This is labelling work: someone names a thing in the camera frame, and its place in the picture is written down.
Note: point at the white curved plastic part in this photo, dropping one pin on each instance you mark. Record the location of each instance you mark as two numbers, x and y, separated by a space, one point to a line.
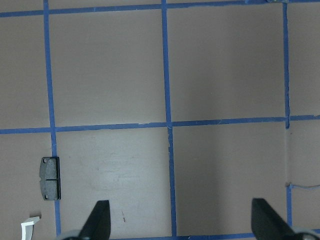
27 227

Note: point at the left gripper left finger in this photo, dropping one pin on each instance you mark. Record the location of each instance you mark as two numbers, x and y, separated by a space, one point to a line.
96 227

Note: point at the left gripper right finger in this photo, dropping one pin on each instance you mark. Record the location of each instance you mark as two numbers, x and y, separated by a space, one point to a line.
267 224

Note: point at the black brake pad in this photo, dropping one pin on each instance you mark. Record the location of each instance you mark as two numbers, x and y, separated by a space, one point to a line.
50 180

